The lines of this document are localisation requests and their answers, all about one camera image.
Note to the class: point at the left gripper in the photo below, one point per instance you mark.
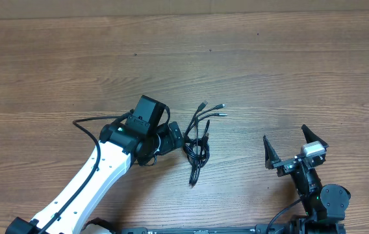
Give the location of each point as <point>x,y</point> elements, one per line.
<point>169,142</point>

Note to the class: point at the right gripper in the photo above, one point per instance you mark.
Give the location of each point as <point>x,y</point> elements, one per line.
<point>273,161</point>

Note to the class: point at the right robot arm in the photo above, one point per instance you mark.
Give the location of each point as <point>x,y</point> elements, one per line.
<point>325,205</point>

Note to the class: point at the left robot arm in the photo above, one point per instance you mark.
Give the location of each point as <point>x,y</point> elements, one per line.
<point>136,137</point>

